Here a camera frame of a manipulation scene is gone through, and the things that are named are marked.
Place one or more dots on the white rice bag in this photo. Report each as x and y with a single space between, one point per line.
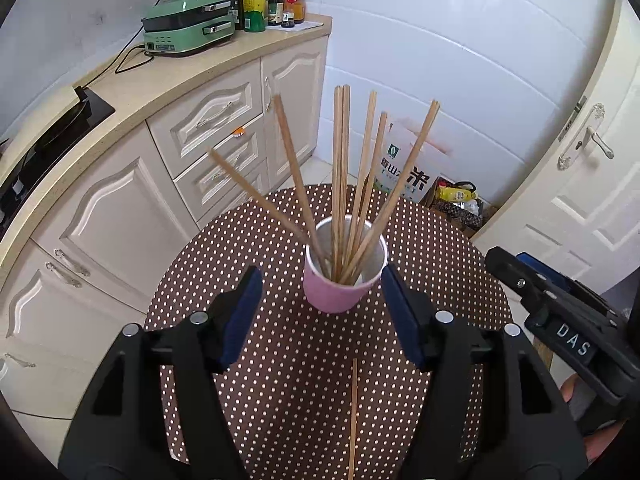
402 170

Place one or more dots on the yellow bottle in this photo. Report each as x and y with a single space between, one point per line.
452 193

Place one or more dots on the green electric grill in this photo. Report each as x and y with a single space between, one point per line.
185 25

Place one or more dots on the person's bare leg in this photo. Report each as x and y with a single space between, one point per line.
571 392

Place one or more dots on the black gas stove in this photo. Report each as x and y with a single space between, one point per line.
50 140

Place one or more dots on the small orange object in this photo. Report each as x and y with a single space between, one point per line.
239 132

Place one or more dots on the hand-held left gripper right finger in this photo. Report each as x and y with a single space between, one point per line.
400 310

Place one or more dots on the white paper sheet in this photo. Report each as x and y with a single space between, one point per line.
309 25

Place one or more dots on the bundle of wooden chopsticks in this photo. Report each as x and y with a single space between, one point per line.
293 160

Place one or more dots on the cream cabinet drawer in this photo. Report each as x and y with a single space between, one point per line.
250 187
220 170
210 110

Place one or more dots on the pink cup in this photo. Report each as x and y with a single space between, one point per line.
330 297

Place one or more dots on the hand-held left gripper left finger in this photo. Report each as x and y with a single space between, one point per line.
245 305

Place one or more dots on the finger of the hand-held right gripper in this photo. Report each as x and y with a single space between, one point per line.
515 275
545 269

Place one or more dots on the white door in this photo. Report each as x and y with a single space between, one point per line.
575 200

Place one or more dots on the cream cabinet door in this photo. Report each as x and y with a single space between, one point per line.
65 310
295 110
115 210

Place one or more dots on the basket with yellow bottle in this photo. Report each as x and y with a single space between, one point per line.
462 217

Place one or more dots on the small dark jar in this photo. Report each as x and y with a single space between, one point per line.
288 21

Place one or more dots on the brown polka-dot tablecloth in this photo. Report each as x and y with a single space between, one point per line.
300 360

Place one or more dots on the yellow-green plastic bottle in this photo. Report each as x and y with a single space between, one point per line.
255 5

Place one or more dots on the cream kitchen cabinet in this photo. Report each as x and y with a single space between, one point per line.
100 220

